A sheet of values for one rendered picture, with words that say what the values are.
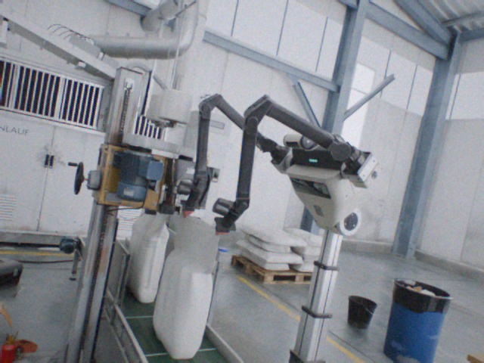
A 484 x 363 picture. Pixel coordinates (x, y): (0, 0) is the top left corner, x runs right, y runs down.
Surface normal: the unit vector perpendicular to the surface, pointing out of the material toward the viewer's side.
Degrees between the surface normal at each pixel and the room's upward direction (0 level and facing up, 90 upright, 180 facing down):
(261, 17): 90
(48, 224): 90
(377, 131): 90
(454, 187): 90
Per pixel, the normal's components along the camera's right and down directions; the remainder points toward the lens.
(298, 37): 0.51, 0.15
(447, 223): -0.84, -0.14
